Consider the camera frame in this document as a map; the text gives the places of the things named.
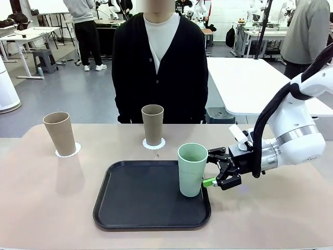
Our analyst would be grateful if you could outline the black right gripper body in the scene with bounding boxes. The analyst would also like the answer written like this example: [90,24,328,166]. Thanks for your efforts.
[227,144,257,176]

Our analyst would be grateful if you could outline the tall mint green cup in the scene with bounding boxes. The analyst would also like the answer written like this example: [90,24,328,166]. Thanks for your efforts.
[177,142,209,197]

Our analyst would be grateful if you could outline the white scalloped coaster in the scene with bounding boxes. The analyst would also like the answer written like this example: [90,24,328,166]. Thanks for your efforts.
[55,142,83,158]
[142,137,167,151]

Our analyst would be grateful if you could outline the tall brown cup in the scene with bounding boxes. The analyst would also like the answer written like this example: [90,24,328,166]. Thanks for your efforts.
[42,111,77,157]
[141,104,164,146]

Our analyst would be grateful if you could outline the grey plastic stool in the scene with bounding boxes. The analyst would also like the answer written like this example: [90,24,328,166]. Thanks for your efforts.
[205,107,236,124]
[32,48,59,73]

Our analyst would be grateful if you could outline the large white table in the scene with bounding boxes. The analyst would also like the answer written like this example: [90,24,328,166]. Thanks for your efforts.
[207,57,333,124]

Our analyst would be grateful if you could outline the black plastic tray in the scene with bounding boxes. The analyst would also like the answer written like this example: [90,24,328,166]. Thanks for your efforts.
[92,160,212,230]

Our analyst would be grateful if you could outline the black backpack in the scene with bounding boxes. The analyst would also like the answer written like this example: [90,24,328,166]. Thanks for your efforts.
[225,24,236,48]

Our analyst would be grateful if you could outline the person in black cardigan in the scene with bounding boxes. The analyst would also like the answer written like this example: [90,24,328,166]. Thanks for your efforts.
[111,0,210,124]

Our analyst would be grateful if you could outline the white desk with robots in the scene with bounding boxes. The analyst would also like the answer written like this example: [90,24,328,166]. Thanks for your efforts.
[243,30,288,59]

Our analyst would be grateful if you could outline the black vertical pole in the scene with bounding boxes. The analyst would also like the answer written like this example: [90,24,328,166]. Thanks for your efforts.
[254,0,273,59]

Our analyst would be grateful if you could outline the person in grey hoodie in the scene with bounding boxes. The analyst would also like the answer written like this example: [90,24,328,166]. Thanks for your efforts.
[63,0,107,72]

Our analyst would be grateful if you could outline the white background desk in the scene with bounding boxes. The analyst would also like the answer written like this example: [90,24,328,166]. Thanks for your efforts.
[0,26,60,79]

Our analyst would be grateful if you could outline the black bag on desk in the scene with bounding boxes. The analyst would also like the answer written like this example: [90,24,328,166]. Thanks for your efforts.
[0,12,29,28]

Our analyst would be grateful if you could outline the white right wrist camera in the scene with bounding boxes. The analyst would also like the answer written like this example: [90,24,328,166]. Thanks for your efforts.
[228,124,254,151]

